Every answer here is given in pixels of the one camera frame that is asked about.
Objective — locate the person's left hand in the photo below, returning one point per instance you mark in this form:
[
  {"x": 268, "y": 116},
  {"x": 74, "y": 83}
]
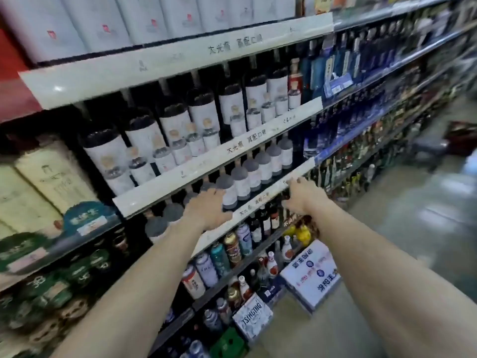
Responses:
[{"x": 206, "y": 209}]

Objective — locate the person's right forearm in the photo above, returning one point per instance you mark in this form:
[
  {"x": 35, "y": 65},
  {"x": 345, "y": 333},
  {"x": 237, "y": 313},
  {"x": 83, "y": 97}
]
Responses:
[{"x": 372, "y": 287}]

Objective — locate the person's left forearm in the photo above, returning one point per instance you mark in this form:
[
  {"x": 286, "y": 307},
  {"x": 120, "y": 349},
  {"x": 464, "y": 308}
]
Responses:
[{"x": 141, "y": 294}]

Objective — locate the liquor shelf rack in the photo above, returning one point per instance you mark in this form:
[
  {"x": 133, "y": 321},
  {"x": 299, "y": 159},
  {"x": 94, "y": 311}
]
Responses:
[{"x": 111, "y": 70}]

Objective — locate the row of grey-capped bottles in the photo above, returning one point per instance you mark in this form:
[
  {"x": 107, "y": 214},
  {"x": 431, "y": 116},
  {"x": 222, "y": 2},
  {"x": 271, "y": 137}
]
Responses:
[{"x": 240, "y": 182}]

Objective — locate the brown gold beverage can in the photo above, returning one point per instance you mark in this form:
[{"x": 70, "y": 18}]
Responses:
[{"x": 233, "y": 247}]

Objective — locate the light blue beverage can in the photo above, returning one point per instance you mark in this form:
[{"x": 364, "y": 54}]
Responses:
[{"x": 245, "y": 238}]

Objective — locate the teal beverage can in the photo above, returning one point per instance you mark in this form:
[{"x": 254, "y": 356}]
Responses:
[{"x": 220, "y": 259}]

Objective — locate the row of dark wine bottles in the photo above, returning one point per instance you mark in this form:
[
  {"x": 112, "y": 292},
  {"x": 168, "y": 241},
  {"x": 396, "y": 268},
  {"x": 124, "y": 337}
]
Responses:
[{"x": 265, "y": 223}]

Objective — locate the white blue beverage can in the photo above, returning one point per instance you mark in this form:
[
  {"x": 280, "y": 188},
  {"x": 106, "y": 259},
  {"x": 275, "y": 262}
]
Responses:
[{"x": 206, "y": 270}]

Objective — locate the white red beverage can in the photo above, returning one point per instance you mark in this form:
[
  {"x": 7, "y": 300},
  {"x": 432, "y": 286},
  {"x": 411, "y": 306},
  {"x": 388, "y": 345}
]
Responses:
[{"x": 193, "y": 283}]

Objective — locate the white red-capped ceramic bottle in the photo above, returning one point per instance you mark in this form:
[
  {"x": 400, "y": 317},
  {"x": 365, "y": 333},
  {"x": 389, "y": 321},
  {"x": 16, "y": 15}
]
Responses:
[
  {"x": 287, "y": 249},
  {"x": 245, "y": 288},
  {"x": 272, "y": 266}
]

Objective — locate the yellow bottle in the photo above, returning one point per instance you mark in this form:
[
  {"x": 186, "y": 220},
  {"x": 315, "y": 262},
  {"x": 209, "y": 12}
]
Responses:
[{"x": 303, "y": 234}]

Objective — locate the row of white-labelled dark bottles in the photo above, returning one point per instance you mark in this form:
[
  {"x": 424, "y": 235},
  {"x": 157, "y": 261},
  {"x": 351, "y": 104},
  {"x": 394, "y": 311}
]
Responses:
[{"x": 108, "y": 152}]

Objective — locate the white beer carton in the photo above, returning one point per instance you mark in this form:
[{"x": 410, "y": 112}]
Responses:
[{"x": 251, "y": 316}]

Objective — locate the white carton with blue print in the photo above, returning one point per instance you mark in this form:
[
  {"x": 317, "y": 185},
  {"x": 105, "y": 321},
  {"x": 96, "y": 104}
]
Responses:
[{"x": 309, "y": 272}]

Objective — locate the row of blue glass bottles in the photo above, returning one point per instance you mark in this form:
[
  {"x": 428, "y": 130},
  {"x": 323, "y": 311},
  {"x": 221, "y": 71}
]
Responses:
[
  {"x": 316, "y": 70},
  {"x": 316, "y": 137}
]

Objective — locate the green crate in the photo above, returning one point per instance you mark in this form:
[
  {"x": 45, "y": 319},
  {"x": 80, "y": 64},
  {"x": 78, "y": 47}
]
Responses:
[{"x": 231, "y": 346}]

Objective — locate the white red ceramic flask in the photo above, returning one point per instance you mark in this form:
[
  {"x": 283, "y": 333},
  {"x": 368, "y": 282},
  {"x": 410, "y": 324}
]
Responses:
[{"x": 295, "y": 83}]

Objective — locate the beige gift box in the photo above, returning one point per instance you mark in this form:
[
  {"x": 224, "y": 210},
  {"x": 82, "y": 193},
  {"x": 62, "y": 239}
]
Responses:
[
  {"x": 22, "y": 205},
  {"x": 52, "y": 175}
]

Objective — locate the stack of green cartons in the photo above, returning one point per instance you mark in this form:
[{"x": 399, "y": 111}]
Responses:
[{"x": 48, "y": 290}]

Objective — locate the blue price card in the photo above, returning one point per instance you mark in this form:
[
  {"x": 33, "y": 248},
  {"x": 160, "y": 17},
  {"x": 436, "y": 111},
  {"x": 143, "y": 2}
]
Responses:
[{"x": 338, "y": 84}]

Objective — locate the rows of assorted liquor bottles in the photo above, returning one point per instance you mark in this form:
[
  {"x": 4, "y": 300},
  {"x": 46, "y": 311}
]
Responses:
[{"x": 391, "y": 134}]

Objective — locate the row of white cylinder boxes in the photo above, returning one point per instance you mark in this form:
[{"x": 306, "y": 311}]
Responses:
[{"x": 93, "y": 18}]

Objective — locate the red shopping basket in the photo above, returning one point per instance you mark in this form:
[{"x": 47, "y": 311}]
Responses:
[{"x": 462, "y": 137}]

